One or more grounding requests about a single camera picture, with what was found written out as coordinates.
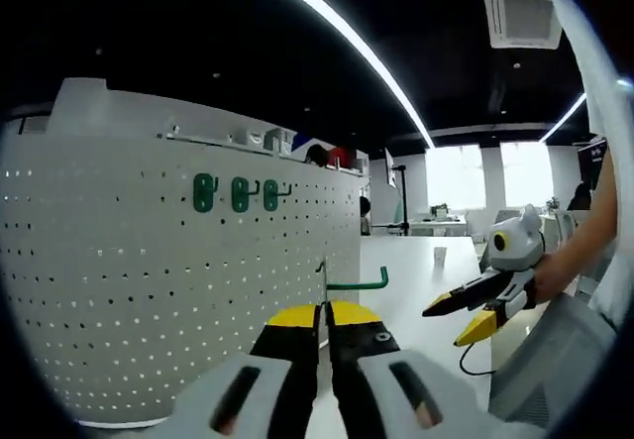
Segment white perforated mounting plate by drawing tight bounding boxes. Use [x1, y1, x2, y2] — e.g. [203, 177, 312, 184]
[0, 136, 363, 428]

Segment person's right hand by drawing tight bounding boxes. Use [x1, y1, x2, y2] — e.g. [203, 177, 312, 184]
[532, 253, 583, 307]

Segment white low partition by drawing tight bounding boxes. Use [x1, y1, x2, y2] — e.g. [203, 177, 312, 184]
[19, 76, 278, 156]

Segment green hook assembly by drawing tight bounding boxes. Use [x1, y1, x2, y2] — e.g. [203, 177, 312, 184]
[315, 259, 391, 319]
[192, 173, 219, 212]
[263, 178, 293, 212]
[231, 175, 262, 213]

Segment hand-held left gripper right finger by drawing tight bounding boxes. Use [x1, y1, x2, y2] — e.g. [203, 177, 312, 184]
[325, 299, 496, 439]

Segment white metal storage shelf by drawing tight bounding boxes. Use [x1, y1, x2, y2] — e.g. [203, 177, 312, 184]
[158, 124, 370, 177]

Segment black tripod stand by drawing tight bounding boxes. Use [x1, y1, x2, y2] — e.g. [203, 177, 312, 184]
[370, 164, 413, 237]

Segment white mesh office chair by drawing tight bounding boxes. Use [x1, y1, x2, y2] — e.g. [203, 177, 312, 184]
[487, 289, 620, 433]

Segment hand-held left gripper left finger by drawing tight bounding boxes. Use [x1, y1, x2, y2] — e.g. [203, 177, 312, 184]
[170, 302, 322, 439]

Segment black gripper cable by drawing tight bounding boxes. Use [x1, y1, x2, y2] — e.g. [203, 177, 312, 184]
[459, 342, 498, 377]

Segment ceiling air conditioner vent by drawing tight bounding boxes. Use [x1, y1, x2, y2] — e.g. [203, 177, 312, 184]
[477, 0, 567, 52]

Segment ceiling light strip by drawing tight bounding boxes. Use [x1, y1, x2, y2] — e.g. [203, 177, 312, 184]
[538, 91, 588, 144]
[245, 0, 437, 149]

